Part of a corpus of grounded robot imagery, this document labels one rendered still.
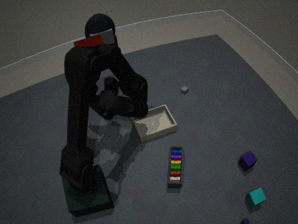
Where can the teal cube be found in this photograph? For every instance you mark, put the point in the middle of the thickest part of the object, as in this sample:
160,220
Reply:
255,198

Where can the purple cube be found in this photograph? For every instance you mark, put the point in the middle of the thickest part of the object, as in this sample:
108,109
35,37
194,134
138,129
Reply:
247,161

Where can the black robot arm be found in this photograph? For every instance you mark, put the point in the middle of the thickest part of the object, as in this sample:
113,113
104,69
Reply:
83,66

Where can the small purple block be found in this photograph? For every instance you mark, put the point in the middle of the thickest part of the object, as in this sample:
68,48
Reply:
246,221

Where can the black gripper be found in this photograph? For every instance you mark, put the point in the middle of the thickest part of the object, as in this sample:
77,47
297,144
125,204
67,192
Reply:
103,103

